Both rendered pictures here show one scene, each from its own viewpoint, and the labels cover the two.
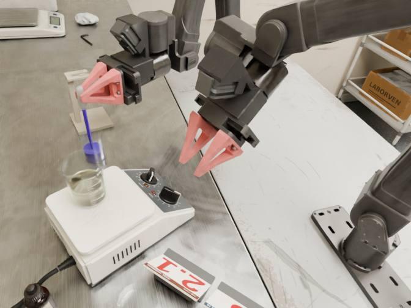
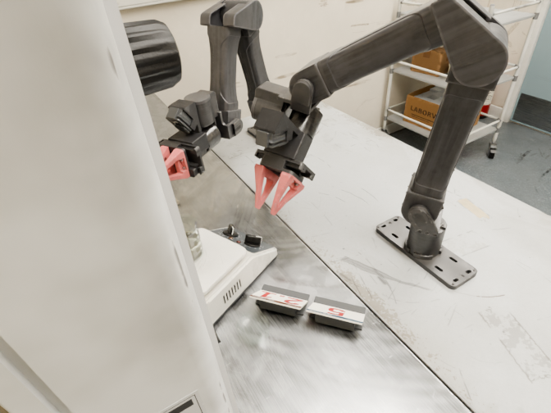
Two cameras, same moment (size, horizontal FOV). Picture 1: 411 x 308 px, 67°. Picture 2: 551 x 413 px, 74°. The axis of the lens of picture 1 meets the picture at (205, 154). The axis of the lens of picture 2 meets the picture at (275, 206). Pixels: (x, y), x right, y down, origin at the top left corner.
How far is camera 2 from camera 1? 0.21 m
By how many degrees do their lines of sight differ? 5
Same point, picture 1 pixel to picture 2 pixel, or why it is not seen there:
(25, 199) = not seen: hidden behind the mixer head
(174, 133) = (236, 195)
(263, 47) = (298, 101)
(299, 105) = (342, 142)
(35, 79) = not seen: hidden behind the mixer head
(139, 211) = (234, 254)
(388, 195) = (422, 187)
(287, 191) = (350, 216)
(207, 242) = (295, 272)
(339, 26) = (348, 74)
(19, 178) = not seen: hidden behind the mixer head
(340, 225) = (401, 230)
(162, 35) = (208, 110)
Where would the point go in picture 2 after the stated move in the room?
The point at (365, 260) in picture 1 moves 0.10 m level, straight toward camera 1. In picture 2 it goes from (425, 248) to (404, 283)
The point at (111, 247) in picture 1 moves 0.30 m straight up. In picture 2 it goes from (220, 287) to (178, 119)
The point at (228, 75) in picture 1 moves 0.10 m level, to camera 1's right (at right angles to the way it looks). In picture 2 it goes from (279, 127) to (341, 120)
